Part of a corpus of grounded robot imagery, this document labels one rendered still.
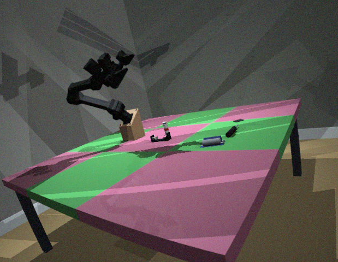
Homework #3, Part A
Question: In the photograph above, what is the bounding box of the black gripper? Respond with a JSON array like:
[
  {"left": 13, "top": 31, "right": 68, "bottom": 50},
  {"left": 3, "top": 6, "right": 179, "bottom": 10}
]
[{"left": 104, "top": 50, "right": 134, "bottom": 89}]

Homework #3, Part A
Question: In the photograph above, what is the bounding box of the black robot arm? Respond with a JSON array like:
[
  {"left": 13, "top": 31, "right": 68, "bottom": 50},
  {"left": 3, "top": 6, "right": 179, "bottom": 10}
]
[{"left": 67, "top": 53, "right": 133, "bottom": 124}]

